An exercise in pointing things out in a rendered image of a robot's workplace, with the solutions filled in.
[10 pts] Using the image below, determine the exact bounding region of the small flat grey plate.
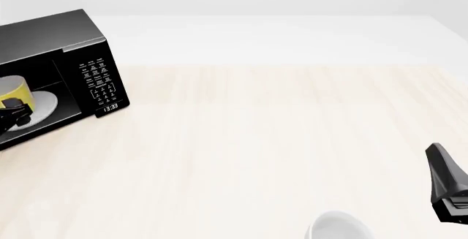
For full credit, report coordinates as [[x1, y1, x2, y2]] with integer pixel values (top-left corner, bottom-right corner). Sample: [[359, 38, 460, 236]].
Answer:
[[1, 97, 24, 110]]

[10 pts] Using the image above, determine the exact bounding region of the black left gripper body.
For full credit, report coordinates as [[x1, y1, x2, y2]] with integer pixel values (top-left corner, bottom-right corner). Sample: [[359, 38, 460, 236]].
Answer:
[[0, 103, 36, 127]]

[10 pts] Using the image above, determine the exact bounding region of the white round turntable plate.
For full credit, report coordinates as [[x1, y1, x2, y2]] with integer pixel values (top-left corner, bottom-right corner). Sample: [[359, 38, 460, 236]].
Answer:
[[6, 90, 59, 133]]

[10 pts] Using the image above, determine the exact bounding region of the black microwave oven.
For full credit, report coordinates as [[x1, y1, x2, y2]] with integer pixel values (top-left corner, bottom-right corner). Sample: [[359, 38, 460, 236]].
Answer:
[[0, 9, 131, 152]]

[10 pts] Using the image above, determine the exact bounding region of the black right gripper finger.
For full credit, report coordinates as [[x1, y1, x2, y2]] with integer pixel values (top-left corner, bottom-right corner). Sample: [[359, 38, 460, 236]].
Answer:
[[424, 142, 468, 204]]

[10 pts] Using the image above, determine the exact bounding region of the yellow and white mug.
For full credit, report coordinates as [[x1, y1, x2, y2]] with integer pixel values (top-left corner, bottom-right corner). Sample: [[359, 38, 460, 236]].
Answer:
[[0, 75, 38, 112]]

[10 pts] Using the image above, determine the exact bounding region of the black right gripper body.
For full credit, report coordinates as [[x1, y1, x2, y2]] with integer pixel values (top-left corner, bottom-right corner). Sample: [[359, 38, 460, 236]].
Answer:
[[431, 186, 468, 225]]

